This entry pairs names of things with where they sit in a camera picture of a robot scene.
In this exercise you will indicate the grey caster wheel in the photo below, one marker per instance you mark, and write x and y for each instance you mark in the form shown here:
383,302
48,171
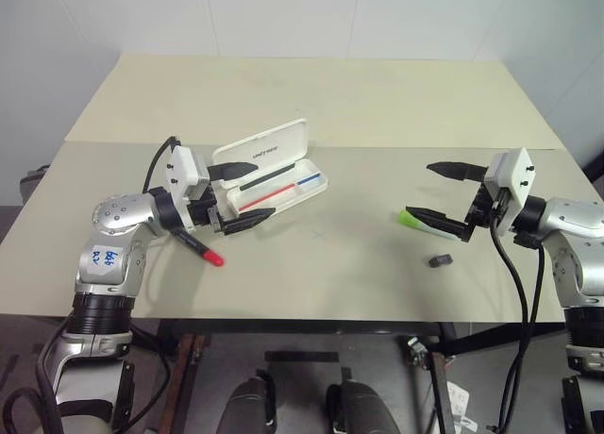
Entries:
416,351

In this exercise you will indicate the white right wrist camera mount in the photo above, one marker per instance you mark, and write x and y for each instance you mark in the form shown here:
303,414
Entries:
514,179

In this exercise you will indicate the rusty brown table leg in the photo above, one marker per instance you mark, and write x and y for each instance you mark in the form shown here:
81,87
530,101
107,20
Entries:
181,387
441,396

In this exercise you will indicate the black strip on floor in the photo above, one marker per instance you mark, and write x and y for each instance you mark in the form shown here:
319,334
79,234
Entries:
302,357

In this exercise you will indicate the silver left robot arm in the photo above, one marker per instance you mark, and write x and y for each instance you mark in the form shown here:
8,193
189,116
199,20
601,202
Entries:
118,214

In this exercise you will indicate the white plastic pencil case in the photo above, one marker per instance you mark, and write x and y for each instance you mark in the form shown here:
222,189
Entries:
264,151

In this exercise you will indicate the dark grey rounded shape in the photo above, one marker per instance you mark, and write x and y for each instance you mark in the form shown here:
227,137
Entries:
245,405
363,405

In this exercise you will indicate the black marker with red cap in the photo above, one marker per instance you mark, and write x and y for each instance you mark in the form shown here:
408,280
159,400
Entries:
213,257

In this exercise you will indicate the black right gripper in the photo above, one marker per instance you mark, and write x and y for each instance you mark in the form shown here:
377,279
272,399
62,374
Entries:
482,208

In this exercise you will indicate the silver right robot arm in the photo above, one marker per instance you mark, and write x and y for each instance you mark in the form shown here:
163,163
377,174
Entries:
566,217

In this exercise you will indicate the white paper tags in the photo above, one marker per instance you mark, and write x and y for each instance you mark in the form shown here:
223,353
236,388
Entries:
460,401

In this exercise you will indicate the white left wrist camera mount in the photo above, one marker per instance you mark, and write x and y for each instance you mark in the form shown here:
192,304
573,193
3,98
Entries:
186,170

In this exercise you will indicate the small black eraser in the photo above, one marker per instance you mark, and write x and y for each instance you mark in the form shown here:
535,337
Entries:
441,260

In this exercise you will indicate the grey chair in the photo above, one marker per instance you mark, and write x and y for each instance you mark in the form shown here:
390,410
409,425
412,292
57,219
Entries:
33,184

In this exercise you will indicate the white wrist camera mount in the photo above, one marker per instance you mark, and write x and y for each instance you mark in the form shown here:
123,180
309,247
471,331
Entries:
514,179
186,170

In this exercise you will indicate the black panel at wall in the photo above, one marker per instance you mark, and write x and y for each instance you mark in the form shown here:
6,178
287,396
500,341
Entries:
595,162

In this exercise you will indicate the green and white highlighter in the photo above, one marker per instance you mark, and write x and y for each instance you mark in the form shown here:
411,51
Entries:
406,218

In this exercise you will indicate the black metal table frame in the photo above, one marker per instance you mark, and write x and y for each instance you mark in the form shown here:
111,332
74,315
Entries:
307,327

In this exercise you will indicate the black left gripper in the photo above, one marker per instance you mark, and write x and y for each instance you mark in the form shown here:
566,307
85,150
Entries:
204,212

